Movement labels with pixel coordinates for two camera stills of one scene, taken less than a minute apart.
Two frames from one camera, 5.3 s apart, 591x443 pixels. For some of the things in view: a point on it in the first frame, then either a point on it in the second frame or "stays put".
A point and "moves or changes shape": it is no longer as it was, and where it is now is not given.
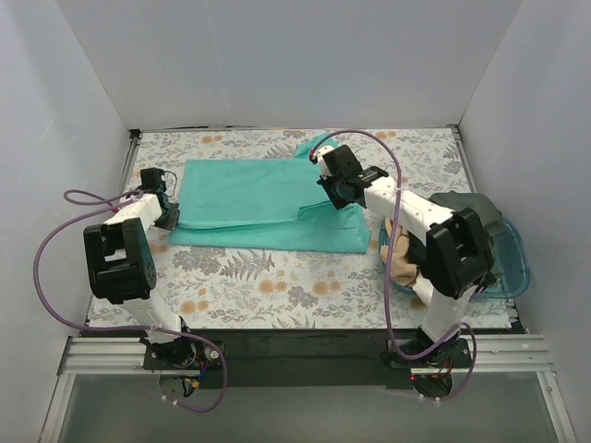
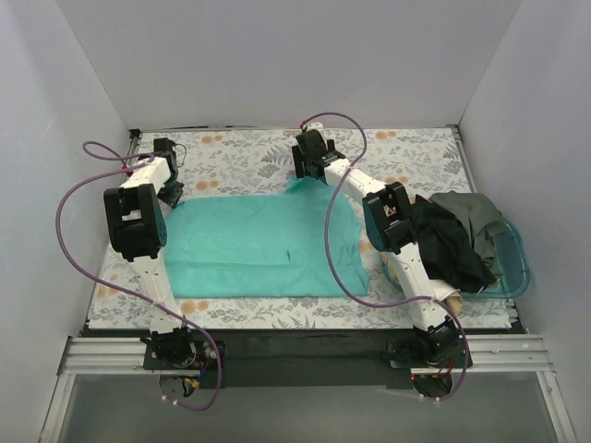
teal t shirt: x=264 y=204 moves or changes shape
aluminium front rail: x=488 y=354 stays put
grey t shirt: x=489 y=215 stays put
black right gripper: x=330 y=193 → x=301 y=166
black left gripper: x=169 y=215 → x=172 y=194
